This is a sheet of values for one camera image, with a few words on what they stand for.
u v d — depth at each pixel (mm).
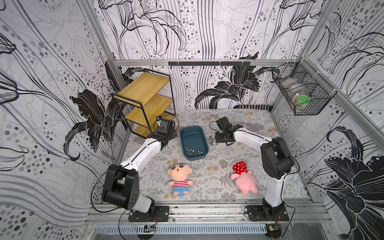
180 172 800
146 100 785
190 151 954
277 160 505
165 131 660
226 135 703
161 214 731
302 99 782
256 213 718
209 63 925
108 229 701
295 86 792
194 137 1031
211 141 999
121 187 429
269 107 1187
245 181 777
